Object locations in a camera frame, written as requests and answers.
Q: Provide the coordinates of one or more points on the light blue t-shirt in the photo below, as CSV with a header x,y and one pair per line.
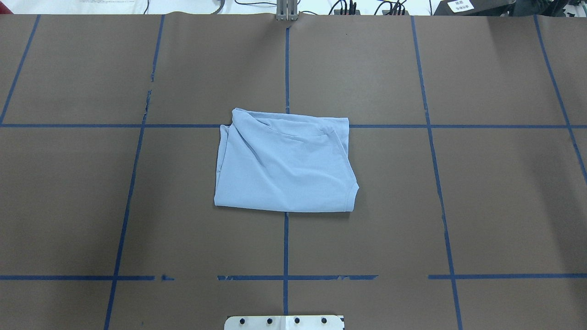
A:
x,y
286,163

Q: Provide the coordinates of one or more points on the black power adapter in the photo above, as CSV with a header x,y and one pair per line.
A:
x,y
457,8

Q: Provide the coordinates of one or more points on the aluminium frame post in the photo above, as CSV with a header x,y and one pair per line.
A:
x,y
287,10

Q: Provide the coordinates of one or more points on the white pedestal column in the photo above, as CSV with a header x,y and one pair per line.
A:
x,y
285,322

